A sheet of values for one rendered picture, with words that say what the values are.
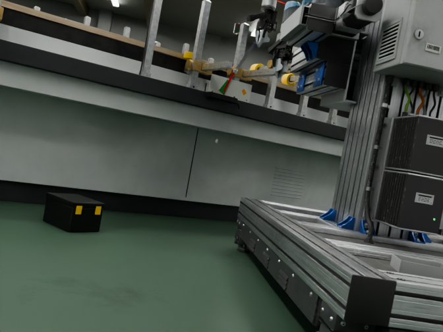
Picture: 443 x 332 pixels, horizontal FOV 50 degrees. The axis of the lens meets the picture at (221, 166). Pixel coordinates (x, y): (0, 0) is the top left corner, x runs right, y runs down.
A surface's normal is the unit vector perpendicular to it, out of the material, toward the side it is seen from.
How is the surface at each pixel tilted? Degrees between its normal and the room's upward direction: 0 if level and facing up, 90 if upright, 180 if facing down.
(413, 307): 90
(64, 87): 90
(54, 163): 90
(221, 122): 90
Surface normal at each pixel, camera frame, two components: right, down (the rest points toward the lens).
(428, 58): 0.14, 0.02
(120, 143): 0.52, 0.12
